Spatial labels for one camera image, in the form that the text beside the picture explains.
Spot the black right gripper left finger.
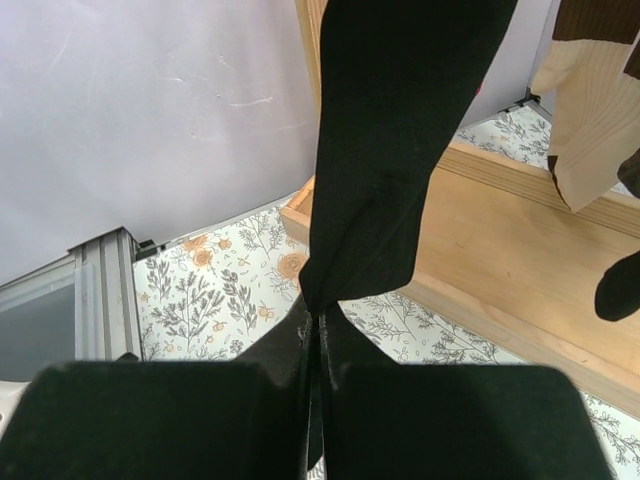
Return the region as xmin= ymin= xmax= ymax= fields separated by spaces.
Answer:
xmin=9 ymin=299 xmax=312 ymax=479

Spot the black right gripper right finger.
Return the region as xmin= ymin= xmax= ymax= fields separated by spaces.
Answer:
xmin=319 ymin=306 xmax=610 ymax=479

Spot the black sock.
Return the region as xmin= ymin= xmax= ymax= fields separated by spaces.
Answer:
xmin=300 ymin=1 xmax=516 ymax=315
xmin=594 ymin=151 xmax=640 ymax=322

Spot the cream brown striped sock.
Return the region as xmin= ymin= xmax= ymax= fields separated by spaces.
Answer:
xmin=531 ymin=1 xmax=639 ymax=211

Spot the wooden hanger rack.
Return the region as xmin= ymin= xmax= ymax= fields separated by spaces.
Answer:
xmin=307 ymin=1 xmax=639 ymax=414

